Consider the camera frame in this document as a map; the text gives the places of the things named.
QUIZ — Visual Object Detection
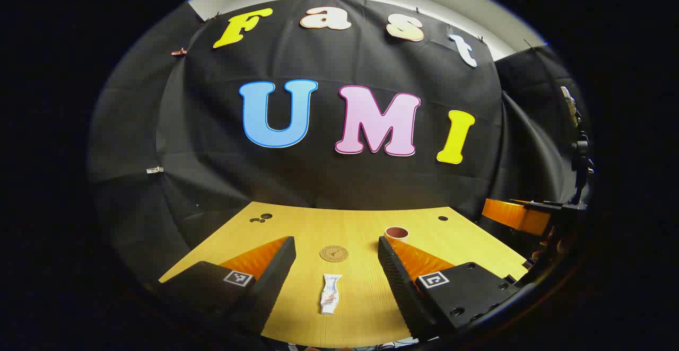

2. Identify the wooden desktop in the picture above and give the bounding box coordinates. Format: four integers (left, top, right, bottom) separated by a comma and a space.
159, 201, 531, 349

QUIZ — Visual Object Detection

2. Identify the black backdrop cloth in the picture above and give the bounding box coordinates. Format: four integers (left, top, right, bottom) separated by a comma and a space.
88, 0, 589, 283

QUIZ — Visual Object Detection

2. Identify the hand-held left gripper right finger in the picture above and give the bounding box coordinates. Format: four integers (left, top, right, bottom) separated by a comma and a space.
378, 236, 523, 341

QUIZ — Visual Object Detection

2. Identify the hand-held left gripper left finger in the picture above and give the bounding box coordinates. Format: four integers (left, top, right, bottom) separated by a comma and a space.
159, 236, 297, 336

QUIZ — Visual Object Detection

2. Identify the white toothpaste tube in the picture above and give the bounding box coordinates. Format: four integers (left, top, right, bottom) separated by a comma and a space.
320, 274, 343, 315

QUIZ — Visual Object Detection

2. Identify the round cork coaster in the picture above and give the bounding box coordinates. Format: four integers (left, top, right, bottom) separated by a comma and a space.
319, 245, 349, 262

